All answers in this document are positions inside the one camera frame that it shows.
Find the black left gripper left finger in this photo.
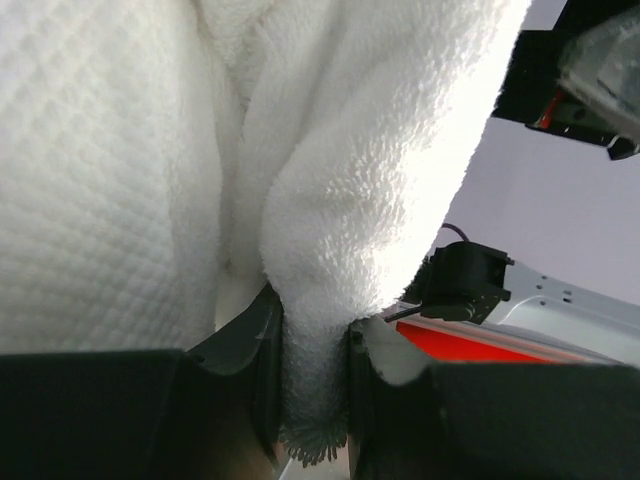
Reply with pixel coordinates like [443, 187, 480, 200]
[1, 288, 283, 479]

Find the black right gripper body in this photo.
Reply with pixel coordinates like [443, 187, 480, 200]
[492, 1, 639, 160]

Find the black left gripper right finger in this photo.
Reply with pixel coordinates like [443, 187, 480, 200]
[349, 318, 639, 479]

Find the white towel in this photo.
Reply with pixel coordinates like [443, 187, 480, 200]
[1, 1, 530, 466]

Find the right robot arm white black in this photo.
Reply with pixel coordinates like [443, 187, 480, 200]
[396, 1, 639, 365]

